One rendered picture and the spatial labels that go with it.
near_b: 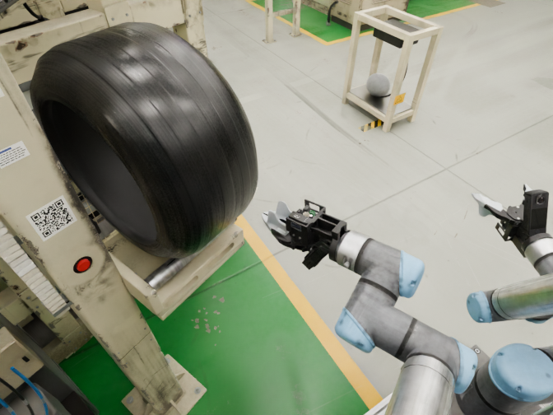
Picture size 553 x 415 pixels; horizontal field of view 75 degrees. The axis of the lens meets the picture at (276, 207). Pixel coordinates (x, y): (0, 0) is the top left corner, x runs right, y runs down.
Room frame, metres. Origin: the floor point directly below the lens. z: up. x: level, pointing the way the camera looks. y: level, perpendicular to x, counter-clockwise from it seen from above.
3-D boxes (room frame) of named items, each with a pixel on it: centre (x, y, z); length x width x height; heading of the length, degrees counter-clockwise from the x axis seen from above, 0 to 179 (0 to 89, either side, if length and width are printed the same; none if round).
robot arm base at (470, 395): (0.30, -0.55, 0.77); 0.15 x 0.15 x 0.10
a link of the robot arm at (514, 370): (0.31, -0.56, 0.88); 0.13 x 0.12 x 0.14; 96
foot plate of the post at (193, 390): (0.53, 0.50, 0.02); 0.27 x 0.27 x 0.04; 53
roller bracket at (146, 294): (0.61, 0.47, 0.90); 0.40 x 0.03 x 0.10; 53
